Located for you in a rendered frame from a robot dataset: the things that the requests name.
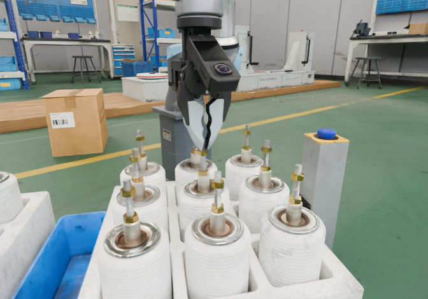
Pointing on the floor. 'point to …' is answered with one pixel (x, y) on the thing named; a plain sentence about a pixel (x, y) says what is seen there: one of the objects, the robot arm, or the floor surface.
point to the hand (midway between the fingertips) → (205, 143)
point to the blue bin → (63, 259)
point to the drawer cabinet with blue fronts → (119, 51)
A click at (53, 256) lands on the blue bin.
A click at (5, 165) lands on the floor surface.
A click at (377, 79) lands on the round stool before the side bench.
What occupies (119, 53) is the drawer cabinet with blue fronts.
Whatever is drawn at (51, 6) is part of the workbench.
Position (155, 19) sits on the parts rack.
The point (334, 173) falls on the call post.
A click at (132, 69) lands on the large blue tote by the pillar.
